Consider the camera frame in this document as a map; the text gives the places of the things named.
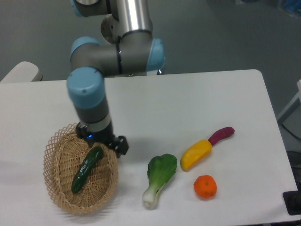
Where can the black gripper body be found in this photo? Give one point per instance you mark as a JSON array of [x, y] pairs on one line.
[[104, 136]]

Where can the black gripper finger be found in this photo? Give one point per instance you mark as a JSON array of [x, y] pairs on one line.
[[120, 146]]

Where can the dark green cucumber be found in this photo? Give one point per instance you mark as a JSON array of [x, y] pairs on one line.
[[91, 159]]

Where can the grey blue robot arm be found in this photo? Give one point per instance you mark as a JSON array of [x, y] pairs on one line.
[[130, 50]]

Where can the woven wicker basket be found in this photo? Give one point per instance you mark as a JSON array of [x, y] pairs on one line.
[[63, 156]]

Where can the green bok choy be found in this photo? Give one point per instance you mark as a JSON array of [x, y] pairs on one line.
[[160, 170]]

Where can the orange tangerine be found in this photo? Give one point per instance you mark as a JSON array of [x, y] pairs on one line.
[[205, 187]]

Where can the white chair armrest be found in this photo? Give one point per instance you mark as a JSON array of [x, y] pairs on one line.
[[23, 72]]

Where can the purple sweet potato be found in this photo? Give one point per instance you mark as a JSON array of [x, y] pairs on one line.
[[221, 134]]

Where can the black device at table edge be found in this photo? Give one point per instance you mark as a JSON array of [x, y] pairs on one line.
[[292, 201]]

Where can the white furniture frame right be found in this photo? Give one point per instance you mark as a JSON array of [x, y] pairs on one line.
[[291, 106]]

